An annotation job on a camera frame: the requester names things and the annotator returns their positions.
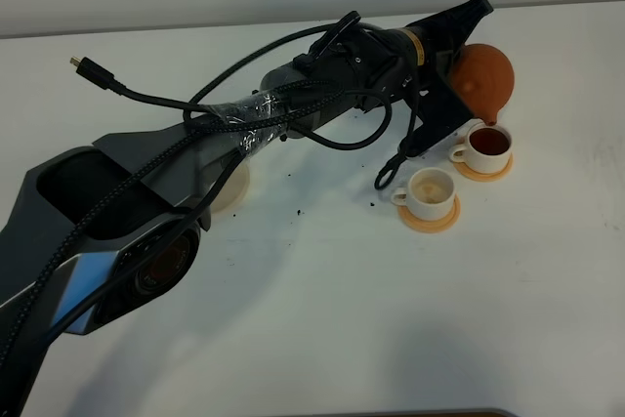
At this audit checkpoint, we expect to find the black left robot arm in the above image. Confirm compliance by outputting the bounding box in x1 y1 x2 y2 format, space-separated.
1 0 492 416

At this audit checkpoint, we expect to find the near white teacup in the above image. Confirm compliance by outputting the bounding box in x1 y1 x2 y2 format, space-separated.
391 167 456 222

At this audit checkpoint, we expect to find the near orange saucer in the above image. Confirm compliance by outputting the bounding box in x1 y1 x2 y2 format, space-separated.
397 195 461 233

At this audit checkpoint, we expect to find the brown clay teapot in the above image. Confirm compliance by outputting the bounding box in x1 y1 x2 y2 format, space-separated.
449 44 515 126

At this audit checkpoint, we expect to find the far orange saucer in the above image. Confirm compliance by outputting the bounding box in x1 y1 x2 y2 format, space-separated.
448 139 514 183

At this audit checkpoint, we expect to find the beige round teapot coaster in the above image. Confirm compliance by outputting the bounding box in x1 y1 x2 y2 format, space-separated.
210 162 250 215

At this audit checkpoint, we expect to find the orange saucer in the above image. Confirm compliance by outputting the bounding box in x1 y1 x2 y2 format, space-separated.
397 195 461 233
448 139 514 183

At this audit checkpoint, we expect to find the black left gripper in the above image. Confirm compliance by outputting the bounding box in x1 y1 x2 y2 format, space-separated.
302 0 492 103

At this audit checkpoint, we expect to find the far white teacup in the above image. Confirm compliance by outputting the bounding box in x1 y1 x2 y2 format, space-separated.
464 123 512 155

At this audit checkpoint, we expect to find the white teacup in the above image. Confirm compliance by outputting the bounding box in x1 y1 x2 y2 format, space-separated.
464 123 512 155
391 167 456 222

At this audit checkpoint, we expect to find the black braided left cable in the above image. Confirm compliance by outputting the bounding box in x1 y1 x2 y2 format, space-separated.
0 10 421 369

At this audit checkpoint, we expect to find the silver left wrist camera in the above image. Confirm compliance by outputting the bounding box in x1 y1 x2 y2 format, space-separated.
398 75 475 158

